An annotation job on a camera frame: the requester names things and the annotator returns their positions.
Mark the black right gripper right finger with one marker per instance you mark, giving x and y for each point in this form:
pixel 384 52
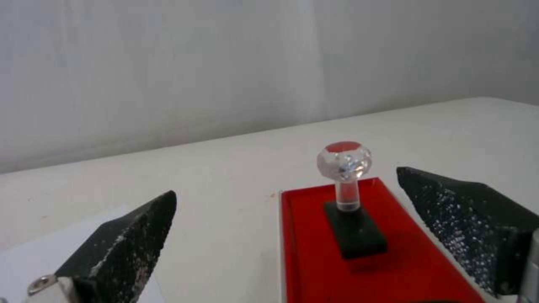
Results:
pixel 467 221

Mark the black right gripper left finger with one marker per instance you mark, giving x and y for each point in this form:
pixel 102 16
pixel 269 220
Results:
pixel 118 252

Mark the red ink pad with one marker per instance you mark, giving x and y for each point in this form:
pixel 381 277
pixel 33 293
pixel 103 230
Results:
pixel 379 271

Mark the white paper sheet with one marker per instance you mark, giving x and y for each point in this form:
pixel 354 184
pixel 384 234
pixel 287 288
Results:
pixel 38 252

